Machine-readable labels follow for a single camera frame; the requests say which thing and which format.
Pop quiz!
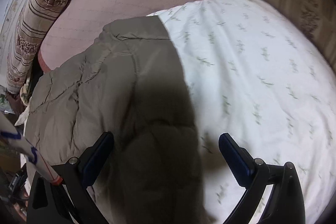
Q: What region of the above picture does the olive quilted puffer jacket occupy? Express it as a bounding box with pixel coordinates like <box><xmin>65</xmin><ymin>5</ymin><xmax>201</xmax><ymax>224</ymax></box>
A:
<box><xmin>25</xmin><ymin>16</ymin><xmax>208</xmax><ymax>223</ymax></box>

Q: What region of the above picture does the white sleeve with blue lines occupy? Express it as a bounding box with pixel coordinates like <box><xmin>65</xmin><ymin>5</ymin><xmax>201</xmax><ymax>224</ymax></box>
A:
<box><xmin>0</xmin><ymin>113</ymin><xmax>63</xmax><ymax>185</ymax></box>

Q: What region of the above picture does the dark brown garment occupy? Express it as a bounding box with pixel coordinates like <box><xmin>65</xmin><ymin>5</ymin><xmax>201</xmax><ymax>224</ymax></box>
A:
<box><xmin>6</xmin><ymin>91</ymin><xmax>26</xmax><ymax>116</ymax></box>

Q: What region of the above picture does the white leaf-print bed sheet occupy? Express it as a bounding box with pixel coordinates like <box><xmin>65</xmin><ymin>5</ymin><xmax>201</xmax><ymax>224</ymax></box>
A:
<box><xmin>156</xmin><ymin>0</ymin><xmax>335</xmax><ymax>223</ymax></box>

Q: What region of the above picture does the striped floral beige pillow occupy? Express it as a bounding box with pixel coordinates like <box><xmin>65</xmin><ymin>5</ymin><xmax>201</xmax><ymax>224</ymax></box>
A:
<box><xmin>6</xmin><ymin>0</ymin><xmax>69</xmax><ymax>94</ymax></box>

